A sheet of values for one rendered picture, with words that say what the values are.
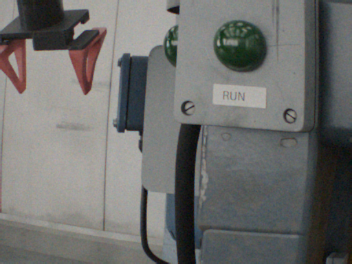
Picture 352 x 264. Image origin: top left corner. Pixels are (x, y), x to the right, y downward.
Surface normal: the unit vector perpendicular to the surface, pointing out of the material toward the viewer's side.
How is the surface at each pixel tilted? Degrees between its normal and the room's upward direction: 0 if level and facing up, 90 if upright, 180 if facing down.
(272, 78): 90
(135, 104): 90
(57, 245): 90
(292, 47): 90
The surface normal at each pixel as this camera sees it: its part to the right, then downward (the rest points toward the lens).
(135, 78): 0.09, 0.06
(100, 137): -0.35, 0.03
